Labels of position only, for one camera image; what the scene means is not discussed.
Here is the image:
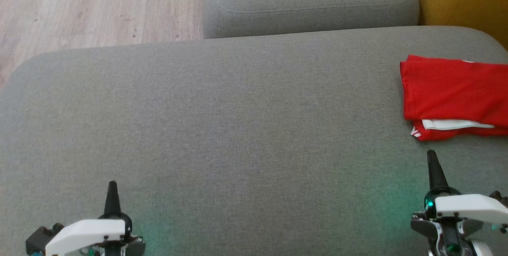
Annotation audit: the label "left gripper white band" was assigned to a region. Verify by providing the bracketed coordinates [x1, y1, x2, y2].
[44, 181, 146, 256]

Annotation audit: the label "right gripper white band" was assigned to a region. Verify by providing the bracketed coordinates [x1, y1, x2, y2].
[410, 150, 508, 241]

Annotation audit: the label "red shorts with white lining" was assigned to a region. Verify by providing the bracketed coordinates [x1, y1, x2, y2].
[410, 119, 508, 142]

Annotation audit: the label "red shirt with white trim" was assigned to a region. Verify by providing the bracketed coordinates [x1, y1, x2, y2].
[400, 54, 508, 129]

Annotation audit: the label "large grey sofa ottoman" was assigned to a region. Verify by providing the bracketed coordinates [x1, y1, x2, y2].
[0, 26, 508, 256]

